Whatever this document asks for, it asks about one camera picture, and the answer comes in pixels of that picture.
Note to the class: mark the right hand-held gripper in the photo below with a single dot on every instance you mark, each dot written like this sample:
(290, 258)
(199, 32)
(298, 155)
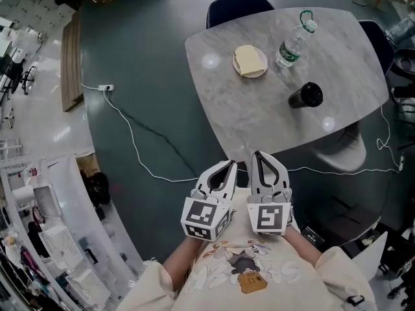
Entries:
(269, 217)

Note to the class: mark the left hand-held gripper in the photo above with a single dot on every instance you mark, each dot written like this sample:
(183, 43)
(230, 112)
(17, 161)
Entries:
(199, 215)

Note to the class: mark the small white plate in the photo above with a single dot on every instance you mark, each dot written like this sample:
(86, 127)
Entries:
(265, 64)

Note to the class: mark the pale yellow bread slice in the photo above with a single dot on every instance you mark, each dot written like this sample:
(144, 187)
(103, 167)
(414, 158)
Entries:
(249, 60)

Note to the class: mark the person's left forearm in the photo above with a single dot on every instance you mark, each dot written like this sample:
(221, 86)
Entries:
(184, 261)

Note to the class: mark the person's right forearm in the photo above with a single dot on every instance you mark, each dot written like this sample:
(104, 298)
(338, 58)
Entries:
(301, 248)

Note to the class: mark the black flat device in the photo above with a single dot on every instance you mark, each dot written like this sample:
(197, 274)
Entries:
(311, 236)

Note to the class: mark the grey upholstered chair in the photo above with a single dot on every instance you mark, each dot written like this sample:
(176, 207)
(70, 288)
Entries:
(343, 154)

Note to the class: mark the black lidded coffee cup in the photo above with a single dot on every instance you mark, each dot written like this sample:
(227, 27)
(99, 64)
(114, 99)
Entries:
(308, 94)

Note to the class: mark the dark chair with striped edge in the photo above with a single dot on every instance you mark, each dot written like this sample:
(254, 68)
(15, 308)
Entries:
(353, 215)

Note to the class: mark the person's cream printed shirt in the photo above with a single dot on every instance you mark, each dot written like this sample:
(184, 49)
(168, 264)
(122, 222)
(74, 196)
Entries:
(253, 293)

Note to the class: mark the black bag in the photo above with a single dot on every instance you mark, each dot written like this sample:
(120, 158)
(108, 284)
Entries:
(95, 188)

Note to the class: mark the clear plastic water bottle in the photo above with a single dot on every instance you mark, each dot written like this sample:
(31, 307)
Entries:
(290, 50)

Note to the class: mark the small white power strip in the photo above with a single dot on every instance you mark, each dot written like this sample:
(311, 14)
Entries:
(402, 161)

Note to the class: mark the white metal shelf rack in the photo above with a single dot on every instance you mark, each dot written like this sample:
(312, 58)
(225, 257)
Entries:
(65, 206)

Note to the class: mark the black wheeled equipment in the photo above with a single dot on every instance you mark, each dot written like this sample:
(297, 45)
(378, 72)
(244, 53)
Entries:
(403, 86)

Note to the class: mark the white perforated basket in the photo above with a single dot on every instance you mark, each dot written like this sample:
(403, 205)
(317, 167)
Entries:
(60, 245)
(87, 287)

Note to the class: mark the dark blue dining chair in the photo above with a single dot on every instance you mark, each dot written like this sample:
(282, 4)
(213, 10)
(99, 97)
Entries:
(236, 2)
(376, 41)

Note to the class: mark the wooden slatted bench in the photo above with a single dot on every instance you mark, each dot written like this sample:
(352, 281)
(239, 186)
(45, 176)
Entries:
(71, 63)

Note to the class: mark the black office chair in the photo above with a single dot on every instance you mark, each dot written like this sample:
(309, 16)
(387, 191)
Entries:
(16, 73)

